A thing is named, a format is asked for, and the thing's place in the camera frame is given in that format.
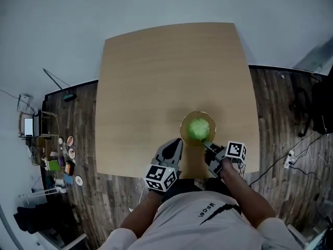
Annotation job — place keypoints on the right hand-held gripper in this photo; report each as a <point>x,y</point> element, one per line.
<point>229,154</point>

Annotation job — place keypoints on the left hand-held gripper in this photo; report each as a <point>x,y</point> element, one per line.
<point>159,176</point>

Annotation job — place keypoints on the green cabbage vegetable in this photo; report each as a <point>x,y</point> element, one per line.
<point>198,129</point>

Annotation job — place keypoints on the person's right forearm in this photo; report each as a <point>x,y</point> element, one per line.
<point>242,194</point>

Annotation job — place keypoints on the person's left forearm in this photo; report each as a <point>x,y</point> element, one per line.
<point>141,213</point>

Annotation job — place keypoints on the amber glass bowl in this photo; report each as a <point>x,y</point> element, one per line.
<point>184,134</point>

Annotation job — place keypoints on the person's dark trousers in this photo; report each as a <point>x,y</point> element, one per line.
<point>187,186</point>

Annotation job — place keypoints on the light wooden table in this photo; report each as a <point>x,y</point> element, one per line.
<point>156,87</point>

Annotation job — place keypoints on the person's white t-shirt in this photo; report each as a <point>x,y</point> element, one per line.
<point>213,225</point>

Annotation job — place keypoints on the white power strip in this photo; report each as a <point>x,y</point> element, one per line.
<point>289,160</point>

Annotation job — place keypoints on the white empty plate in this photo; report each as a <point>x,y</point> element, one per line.
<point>79,180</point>

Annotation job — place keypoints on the plate with red food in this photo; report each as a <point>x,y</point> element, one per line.
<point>71,153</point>

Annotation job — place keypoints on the plate with orange food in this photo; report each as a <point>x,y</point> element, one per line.
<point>70,140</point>

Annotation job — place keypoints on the orange and black box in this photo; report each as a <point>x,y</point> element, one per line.
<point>69,167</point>

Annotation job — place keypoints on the purple packet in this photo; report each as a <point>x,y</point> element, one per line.
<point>62,161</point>

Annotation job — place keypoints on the small white cup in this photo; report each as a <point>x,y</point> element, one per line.
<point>60,140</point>

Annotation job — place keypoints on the mop with green head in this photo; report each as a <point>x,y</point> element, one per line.
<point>69,97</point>

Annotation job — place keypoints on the green box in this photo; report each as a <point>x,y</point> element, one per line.
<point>54,165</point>

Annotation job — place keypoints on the black office chair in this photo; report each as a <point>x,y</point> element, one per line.
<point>321,105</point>

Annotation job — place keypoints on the wooden chair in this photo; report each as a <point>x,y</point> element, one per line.
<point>52,124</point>

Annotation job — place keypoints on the white metal stand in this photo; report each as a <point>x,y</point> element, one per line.
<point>44,192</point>

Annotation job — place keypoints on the open laptop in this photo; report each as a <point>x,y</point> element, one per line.
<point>28,127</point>

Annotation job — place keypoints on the black bag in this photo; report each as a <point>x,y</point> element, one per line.
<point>39,217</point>

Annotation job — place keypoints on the grey white chair frame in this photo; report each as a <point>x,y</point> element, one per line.
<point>75,239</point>

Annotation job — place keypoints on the white wall box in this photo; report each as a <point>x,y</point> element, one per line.
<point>25,98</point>

